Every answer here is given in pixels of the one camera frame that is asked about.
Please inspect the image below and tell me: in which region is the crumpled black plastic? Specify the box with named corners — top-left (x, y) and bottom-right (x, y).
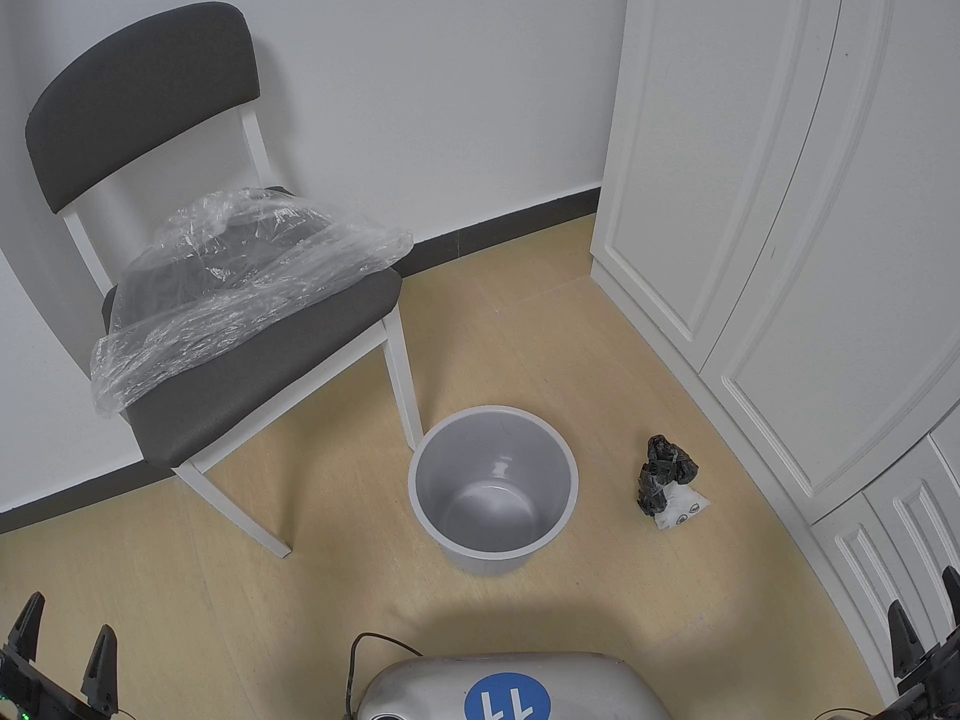
top-left (636, 434), bottom-right (700, 517)

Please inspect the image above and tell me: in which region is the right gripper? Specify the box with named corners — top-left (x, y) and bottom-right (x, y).
top-left (862, 565), bottom-right (960, 720)

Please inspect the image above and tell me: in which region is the clear plastic bag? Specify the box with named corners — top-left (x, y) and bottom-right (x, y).
top-left (90, 186), bottom-right (415, 420)

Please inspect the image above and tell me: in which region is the white trash bin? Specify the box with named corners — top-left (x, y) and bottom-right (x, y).
top-left (407, 405), bottom-right (580, 577)

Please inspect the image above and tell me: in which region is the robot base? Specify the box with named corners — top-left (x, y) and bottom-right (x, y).
top-left (358, 651), bottom-right (676, 720)

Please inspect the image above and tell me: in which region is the black cable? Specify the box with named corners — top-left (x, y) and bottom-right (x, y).
top-left (343, 630), bottom-right (425, 718)

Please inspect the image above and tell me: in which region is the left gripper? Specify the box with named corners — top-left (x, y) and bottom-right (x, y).
top-left (0, 591), bottom-right (120, 720)

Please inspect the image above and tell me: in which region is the dark grey white-framed chair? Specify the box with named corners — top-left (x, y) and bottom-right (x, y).
top-left (24, 0), bottom-right (426, 559)

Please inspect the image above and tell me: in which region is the white wardrobe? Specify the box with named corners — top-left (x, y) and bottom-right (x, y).
top-left (588, 0), bottom-right (960, 529)

